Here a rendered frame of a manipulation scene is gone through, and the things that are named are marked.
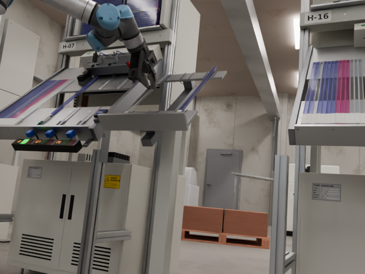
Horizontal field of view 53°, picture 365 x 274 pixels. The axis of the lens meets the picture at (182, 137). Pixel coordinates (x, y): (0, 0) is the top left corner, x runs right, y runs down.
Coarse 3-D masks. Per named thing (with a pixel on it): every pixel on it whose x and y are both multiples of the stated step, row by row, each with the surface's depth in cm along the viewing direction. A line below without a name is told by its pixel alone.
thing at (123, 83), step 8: (64, 72) 221; (72, 72) 218; (80, 72) 214; (96, 80) 196; (104, 80) 193; (112, 80) 190; (120, 80) 187; (128, 80) 184; (72, 88) 194; (80, 88) 191; (88, 88) 188; (96, 88) 186; (104, 88) 183; (112, 88) 181; (120, 88) 178; (128, 88) 176
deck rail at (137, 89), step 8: (160, 64) 196; (160, 72) 196; (136, 88) 174; (144, 88) 181; (128, 96) 168; (136, 96) 174; (120, 104) 162; (128, 104) 168; (112, 112) 157; (96, 128) 147; (96, 136) 147
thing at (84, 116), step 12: (48, 108) 177; (72, 108) 170; (84, 108) 167; (96, 108) 164; (108, 108) 161; (24, 120) 171; (36, 120) 168; (48, 120) 165; (60, 120) 162; (72, 120) 159; (84, 120) 156
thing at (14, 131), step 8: (0, 128) 166; (8, 128) 164; (16, 128) 162; (24, 128) 160; (32, 128) 158; (40, 128) 156; (48, 128) 154; (56, 128) 152; (64, 128) 151; (72, 128) 149; (80, 128) 147; (88, 128) 146; (0, 136) 170; (8, 136) 167; (16, 136) 165; (24, 136) 163; (40, 136) 159; (56, 136) 156; (64, 136) 154; (80, 136) 150; (88, 136) 148
